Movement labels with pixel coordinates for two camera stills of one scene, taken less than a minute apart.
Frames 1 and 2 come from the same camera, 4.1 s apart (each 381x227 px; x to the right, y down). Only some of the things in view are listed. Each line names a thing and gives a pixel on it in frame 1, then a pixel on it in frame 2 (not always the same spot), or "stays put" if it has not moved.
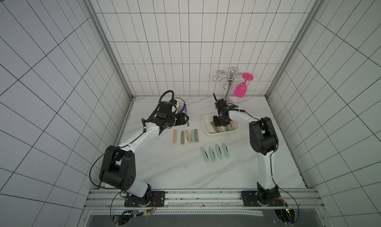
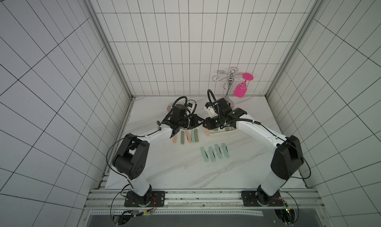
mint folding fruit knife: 225,150 stays put
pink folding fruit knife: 188,136 stays put
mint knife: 205,156 stays put
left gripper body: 180,119 -> 189,122
